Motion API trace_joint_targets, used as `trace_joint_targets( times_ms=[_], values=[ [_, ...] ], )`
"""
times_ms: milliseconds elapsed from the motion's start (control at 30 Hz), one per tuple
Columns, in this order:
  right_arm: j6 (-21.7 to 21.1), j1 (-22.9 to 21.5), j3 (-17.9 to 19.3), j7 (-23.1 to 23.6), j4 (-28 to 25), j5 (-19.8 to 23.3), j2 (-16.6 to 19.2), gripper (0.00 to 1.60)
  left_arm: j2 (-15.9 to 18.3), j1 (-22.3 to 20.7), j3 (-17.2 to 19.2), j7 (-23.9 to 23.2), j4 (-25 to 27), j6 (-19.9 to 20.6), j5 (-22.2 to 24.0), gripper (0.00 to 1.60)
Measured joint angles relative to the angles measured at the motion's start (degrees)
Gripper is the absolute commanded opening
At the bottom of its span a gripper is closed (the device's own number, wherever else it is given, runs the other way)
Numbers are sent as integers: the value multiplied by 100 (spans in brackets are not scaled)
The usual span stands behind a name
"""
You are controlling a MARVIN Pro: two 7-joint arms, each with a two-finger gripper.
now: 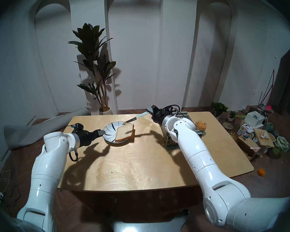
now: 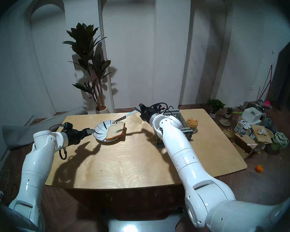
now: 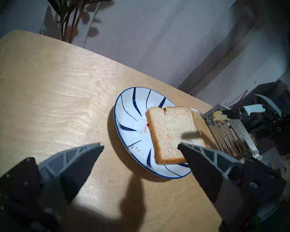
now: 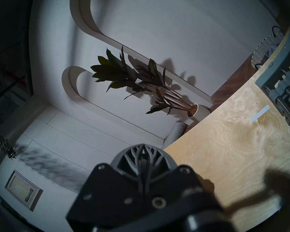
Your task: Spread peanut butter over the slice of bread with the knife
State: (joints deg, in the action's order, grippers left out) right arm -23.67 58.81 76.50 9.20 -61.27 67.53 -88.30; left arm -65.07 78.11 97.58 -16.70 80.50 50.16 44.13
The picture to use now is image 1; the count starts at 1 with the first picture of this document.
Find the wooden cutting board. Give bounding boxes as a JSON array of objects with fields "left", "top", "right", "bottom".
[{"left": 254, "top": 128, "right": 275, "bottom": 148}]

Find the tall potted plant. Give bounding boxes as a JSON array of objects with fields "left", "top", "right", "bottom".
[{"left": 68, "top": 23, "right": 121, "bottom": 115}]

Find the brown cardboard box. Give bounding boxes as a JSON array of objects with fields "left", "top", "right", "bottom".
[{"left": 236, "top": 135, "right": 261, "bottom": 161}]

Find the dark leaning panel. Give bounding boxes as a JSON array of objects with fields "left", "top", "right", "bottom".
[{"left": 272, "top": 42, "right": 290, "bottom": 113}]

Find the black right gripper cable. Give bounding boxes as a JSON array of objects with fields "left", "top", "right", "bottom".
[{"left": 164, "top": 104, "right": 182, "bottom": 114}]

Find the metal robot base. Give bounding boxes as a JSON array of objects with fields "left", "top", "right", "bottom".
[{"left": 111, "top": 209, "right": 190, "bottom": 232}]

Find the knife with pale blue handle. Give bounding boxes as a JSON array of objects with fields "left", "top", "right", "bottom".
[{"left": 122, "top": 112, "right": 151, "bottom": 125}]

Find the black floor cable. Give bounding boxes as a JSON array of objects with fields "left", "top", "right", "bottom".
[{"left": 2, "top": 184, "right": 21, "bottom": 208}]

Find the glass jar of peanut butter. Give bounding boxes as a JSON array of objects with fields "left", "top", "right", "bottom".
[{"left": 195, "top": 120, "right": 207, "bottom": 133}]

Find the grey slatted cutlery rack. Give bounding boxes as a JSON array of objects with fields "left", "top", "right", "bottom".
[{"left": 159, "top": 112, "right": 203, "bottom": 150}]

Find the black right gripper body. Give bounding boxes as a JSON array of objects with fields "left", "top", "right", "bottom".
[{"left": 151, "top": 105, "right": 181, "bottom": 125}]

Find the bushy small potted plant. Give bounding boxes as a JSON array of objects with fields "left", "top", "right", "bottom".
[{"left": 210, "top": 101, "right": 229, "bottom": 120}]

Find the rolled grey mat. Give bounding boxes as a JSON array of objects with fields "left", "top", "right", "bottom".
[{"left": 3, "top": 107, "right": 90, "bottom": 151}]

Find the white floor cable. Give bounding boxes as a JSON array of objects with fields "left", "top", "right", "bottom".
[{"left": 0, "top": 170, "right": 12, "bottom": 193}]

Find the white plate with dark stripes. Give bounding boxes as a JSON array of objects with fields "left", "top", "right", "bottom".
[{"left": 102, "top": 121, "right": 131, "bottom": 144}]

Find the white box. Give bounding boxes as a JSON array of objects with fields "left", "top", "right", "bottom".
[{"left": 244, "top": 111, "right": 265, "bottom": 129}]

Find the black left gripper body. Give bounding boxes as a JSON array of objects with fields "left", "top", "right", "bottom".
[{"left": 75, "top": 130, "right": 97, "bottom": 147}]

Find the white printed carton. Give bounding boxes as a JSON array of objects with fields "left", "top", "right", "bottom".
[{"left": 237, "top": 124, "right": 253, "bottom": 138}]

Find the slice of bread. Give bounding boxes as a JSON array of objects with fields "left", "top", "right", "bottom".
[{"left": 114, "top": 123, "right": 135, "bottom": 142}]

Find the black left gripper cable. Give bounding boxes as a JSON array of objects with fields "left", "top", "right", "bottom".
[{"left": 62, "top": 123, "right": 84, "bottom": 162}]

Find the red broom with pink head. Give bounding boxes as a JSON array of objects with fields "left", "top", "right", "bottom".
[{"left": 259, "top": 70, "right": 275, "bottom": 111}]

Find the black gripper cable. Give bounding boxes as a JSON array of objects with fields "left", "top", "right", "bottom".
[
  {"left": 164, "top": 104, "right": 182, "bottom": 114},
  {"left": 62, "top": 123, "right": 84, "bottom": 162}
]

